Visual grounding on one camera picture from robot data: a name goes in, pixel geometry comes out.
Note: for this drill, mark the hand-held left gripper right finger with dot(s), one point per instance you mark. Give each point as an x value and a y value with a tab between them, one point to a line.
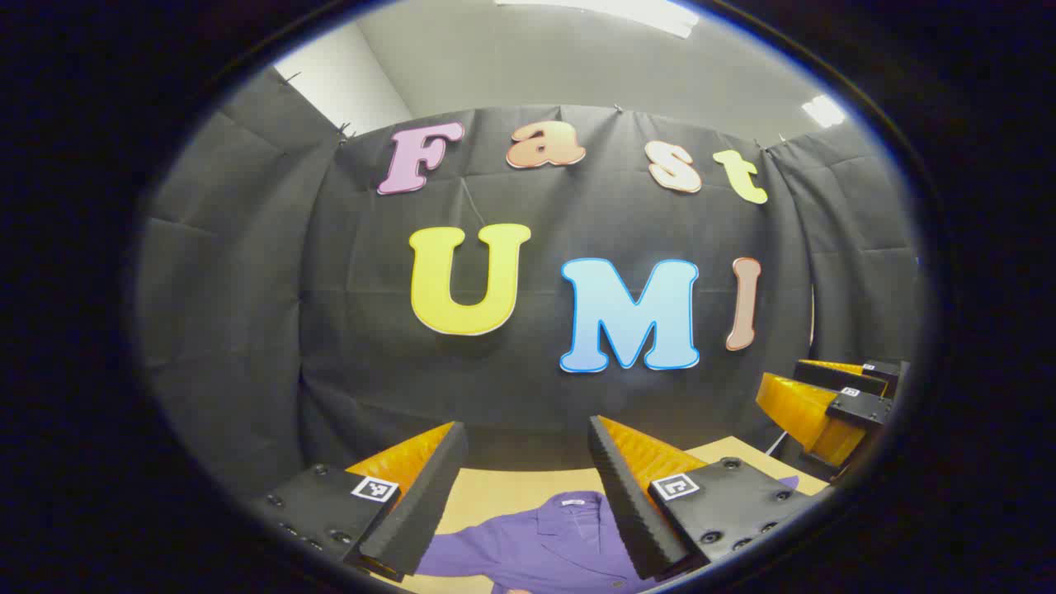
623	503

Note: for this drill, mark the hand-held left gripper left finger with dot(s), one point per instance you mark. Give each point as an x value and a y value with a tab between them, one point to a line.
421	503

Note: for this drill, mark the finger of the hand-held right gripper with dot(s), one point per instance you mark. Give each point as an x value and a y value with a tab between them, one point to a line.
796	408
833	378

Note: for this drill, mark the purple knit collared shirt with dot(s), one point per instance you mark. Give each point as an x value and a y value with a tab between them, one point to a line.
544	549

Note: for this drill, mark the black backdrop cloth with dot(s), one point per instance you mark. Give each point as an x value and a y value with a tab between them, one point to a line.
355	330

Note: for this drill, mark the small ceiling light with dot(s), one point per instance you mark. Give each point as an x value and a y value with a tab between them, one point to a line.
823	110

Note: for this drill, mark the long ceiling light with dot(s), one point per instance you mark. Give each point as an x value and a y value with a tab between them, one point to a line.
627	12

